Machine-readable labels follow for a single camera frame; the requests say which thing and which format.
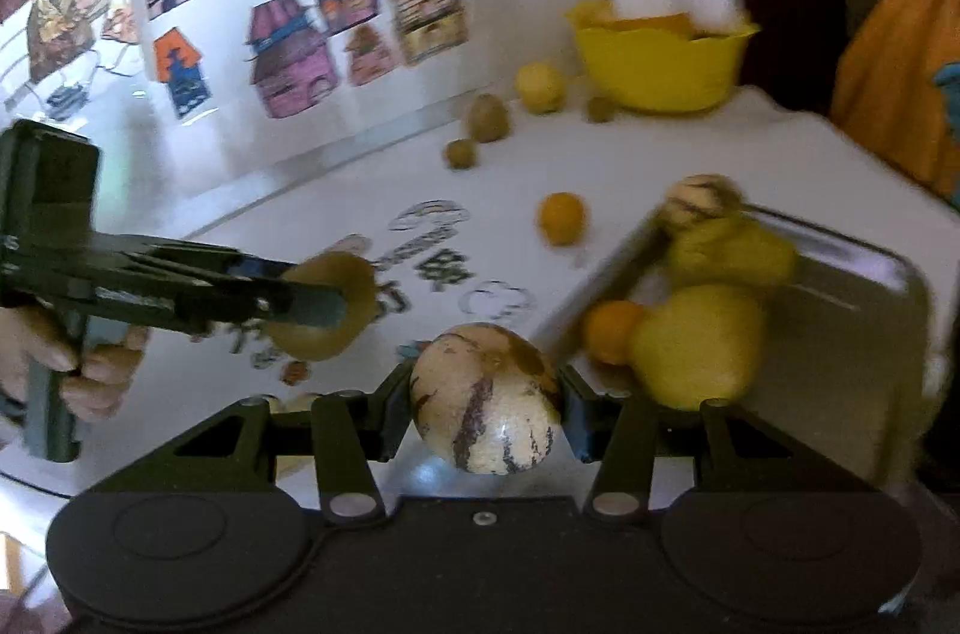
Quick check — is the small orange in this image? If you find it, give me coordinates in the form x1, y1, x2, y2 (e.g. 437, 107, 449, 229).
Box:
583, 299, 646, 366
537, 192, 589, 247

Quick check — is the large yellow-brown pear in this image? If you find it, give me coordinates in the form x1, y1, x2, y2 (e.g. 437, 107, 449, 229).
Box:
628, 283, 766, 411

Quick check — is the striped pepino melon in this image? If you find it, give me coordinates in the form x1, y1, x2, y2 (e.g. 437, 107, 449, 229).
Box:
410, 322, 562, 476
659, 175, 743, 233

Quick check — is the brown kiwi-like fruit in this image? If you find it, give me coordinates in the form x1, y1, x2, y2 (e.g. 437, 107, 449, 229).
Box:
263, 251, 377, 361

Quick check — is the yellow-green pear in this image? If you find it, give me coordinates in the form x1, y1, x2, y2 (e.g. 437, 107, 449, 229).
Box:
665, 217, 797, 292

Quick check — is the small brown-green fruit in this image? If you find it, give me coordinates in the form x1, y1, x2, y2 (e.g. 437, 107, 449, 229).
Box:
443, 139, 478, 171

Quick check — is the small olive fruit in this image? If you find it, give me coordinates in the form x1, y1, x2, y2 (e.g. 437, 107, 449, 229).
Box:
584, 97, 617, 124

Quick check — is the tan striped round fruit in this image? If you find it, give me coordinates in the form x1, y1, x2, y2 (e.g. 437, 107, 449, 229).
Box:
464, 93, 511, 143

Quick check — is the person's left hand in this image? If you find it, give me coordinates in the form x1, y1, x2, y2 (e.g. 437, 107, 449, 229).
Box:
2, 308, 149, 423

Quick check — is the dark metal baking tray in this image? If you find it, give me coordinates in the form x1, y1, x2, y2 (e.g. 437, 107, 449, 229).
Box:
535, 203, 949, 493

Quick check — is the colourful houses drawing sheet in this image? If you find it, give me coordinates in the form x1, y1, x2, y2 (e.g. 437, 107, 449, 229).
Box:
132, 0, 493, 194

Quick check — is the white printed table cover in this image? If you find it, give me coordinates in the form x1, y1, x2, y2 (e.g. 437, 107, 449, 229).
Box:
0, 85, 960, 530

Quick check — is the yellow lemon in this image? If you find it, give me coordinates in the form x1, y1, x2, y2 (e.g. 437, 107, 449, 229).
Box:
514, 62, 566, 114

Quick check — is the yellow plastic bowl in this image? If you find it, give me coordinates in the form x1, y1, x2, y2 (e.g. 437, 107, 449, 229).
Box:
566, 0, 760, 114

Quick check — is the white paper cup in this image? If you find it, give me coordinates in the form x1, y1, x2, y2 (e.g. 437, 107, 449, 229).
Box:
685, 0, 750, 35

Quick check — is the woman in orange dress poster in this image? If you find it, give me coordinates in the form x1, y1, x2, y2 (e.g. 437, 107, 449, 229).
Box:
830, 0, 958, 205

